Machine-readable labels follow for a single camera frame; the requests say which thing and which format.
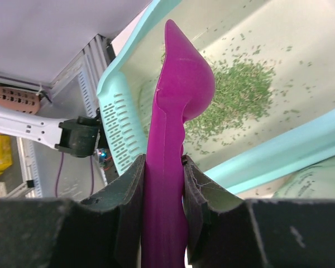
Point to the pink perforated storage basket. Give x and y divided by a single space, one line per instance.
19 100

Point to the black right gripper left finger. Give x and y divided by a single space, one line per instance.
102 230

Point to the yellow plastic crate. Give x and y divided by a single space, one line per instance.
5 153

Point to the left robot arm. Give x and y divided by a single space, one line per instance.
76 137

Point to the green cat litter bag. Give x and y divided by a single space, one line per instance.
316 181

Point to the teal plastic litter box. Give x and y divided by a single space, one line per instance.
126 88

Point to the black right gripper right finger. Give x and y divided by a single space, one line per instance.
227 231

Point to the green litter pellets pile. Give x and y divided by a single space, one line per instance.
266 84

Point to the magenta plastic litter scoop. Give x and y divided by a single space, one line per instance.
184 90

